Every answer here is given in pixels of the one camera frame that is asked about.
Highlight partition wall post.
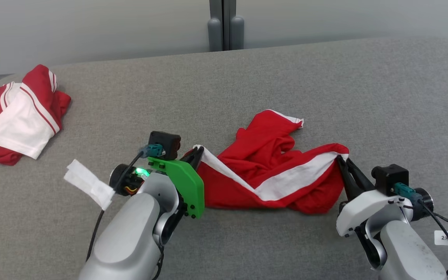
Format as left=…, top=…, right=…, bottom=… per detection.
left=207, top=0, right=245, bottom=52

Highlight white cable tag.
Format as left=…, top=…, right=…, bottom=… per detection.
left=434, top=230, right=448, bottom=254
left=64, top=159, right=115, bottom=211

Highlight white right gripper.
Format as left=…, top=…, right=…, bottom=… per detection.
left=336, top=155, right=413, bottom=238

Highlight white left cable tag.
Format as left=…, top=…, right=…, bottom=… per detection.
left=64, top=159, right=115, bottom=211

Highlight folded red white shorts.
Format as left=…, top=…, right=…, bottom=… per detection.
left=0, top=64, right=72, bottom=166

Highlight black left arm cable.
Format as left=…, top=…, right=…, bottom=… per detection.
left=86, top=144, right=165, bottom=262

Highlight grey fabric sofa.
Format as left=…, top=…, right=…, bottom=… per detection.
left=0, top=36, right=448, bottom=280

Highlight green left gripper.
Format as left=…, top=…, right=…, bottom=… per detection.
left=147, top=145, right=205, bottom=219

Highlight red shorts with white stripe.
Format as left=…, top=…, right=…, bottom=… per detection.
left=187, top=110, right=350, bottom=215

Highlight white right cable tag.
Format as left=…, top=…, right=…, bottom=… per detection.
left=434, top=230, right=448, bottom=254

